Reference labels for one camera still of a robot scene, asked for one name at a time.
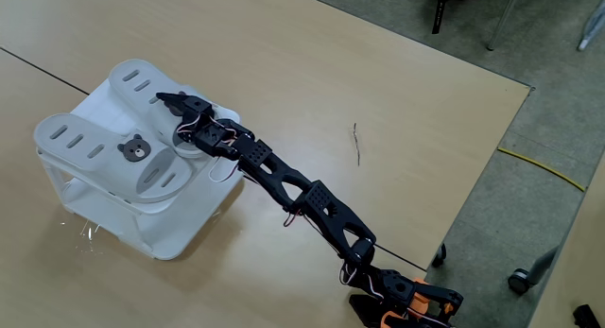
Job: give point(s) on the white bear slipper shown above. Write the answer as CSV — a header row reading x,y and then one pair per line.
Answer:
x,y
137,87
90,148

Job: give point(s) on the white plastic box shelf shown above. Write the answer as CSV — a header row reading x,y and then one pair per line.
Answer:
x,y
189,195

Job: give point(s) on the thin dark strand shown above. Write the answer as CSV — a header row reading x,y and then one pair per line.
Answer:
x,y
356,143

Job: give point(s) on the black caster wheel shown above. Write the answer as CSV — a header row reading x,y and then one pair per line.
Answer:
x,y
439,255

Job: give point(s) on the black chair leg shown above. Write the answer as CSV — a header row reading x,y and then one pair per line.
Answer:
x,y
438,13

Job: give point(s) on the metal chair leg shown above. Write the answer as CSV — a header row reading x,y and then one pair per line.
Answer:
x,y
503,18

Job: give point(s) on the grey caster wheel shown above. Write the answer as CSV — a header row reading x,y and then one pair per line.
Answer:
x,y
519,281

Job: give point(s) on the grey table leg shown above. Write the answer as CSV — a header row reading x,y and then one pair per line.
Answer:
x,y
543,266

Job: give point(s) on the small black object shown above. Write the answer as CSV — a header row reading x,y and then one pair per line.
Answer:
x,y
586,316

